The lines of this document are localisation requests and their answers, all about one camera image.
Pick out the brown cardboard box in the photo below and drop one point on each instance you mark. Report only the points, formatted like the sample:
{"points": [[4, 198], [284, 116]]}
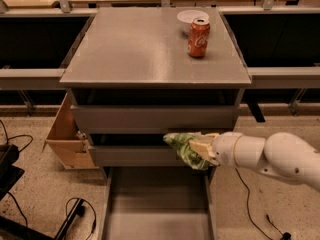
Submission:
{"points": [[67, 142]]}

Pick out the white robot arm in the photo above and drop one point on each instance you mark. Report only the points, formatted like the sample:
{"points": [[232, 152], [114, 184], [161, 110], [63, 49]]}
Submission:
{"points": [[282, 156]]}

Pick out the black equipment at left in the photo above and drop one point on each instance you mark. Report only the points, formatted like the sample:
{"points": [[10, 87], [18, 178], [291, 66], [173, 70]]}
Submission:
{"points": [[9, 174]]}

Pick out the green jalapeno chip bag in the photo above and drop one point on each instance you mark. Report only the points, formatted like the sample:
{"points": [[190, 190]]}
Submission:
{"points": [[180, 143]]}

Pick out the grey middle drawer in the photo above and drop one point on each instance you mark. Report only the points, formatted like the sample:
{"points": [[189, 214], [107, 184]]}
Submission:
{"points": [[135, 156]]}

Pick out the grey metal rail frame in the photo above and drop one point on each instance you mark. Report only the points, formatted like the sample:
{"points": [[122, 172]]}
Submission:
{"points": [[30, 75]]}

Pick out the red cola can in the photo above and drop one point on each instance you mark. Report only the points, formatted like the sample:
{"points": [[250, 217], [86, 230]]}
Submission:
{"points": [[198, 37]]}

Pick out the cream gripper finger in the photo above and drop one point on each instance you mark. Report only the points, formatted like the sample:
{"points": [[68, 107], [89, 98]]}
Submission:
{"points": [[208, 137], [204, 148]]}

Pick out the grey drawer cabinet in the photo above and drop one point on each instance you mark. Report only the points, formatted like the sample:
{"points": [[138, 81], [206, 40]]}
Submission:
{"points": [[151, 96]]}

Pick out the grey top drawer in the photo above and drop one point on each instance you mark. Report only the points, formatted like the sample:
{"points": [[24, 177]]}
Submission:
{"points": [[152, 119]]}

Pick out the white bowl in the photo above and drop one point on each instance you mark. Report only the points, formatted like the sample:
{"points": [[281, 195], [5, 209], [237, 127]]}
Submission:
{"points": [[186, 17]]}

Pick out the grey open bottom drawer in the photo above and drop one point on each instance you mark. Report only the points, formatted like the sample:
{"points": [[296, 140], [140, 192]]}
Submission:
{"points": [[158, 203]]}

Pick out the black stand base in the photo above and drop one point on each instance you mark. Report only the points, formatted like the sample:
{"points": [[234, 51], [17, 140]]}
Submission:
{"points": [[44, 227]]}

